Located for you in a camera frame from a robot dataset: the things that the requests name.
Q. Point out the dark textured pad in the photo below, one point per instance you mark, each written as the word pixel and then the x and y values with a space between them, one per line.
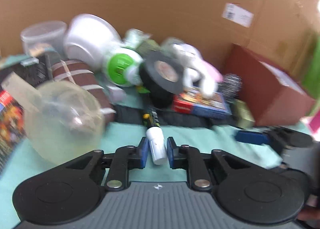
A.
pixel 27 72

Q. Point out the steel wool scrubber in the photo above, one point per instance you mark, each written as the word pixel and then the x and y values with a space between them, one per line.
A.
pixel 231 86

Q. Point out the green and white round gadget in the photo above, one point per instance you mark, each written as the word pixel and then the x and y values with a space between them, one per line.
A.
pixel 120 67

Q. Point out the white bowl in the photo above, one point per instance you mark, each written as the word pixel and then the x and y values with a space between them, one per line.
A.
pixel 87 39

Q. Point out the colourful booklet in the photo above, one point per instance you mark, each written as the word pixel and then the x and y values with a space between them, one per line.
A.
pixel 10 129

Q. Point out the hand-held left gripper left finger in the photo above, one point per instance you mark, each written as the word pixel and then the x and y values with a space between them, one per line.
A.
pixel 143 154

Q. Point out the white plush toy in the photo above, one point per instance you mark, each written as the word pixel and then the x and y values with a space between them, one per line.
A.
pixel 197 69

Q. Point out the black marker pen white cap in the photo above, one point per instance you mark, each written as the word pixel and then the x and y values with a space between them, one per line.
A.
pixel 155 144

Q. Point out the teal table cloth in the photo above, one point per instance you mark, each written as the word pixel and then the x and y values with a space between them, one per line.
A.
pixel 125 139

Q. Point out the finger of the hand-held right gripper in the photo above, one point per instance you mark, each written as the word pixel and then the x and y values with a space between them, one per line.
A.
pixel 252 137

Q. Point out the green fabric bag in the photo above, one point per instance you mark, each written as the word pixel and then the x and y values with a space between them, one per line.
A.
pixel 312 69

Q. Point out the blue card box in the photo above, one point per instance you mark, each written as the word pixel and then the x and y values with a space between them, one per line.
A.
pixel 212 105

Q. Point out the large brown cardboard sheet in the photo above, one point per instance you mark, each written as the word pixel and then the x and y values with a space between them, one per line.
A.
pixel 162 6

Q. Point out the black tape roll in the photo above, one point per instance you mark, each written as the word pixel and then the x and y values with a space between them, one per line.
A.
pixel 160 79

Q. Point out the green and white packet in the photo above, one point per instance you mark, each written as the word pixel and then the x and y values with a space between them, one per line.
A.
pixel 140 41

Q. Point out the white shipping label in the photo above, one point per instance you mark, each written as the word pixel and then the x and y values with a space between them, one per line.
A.
pixel 237 15

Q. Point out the small olive green box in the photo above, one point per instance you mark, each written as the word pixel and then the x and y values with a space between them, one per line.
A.
pixel 243 115

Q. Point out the brown striped cloth roll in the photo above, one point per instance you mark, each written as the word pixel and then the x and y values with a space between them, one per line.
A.
pixel 82 76

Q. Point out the red-brown cardboard box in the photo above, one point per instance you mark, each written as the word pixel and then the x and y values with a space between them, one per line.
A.
pixel 260 94

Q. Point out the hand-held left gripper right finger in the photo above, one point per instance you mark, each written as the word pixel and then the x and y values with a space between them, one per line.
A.
pixel 171 154

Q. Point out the clear plastic container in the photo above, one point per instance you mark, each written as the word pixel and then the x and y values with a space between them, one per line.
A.
pixel 42 34

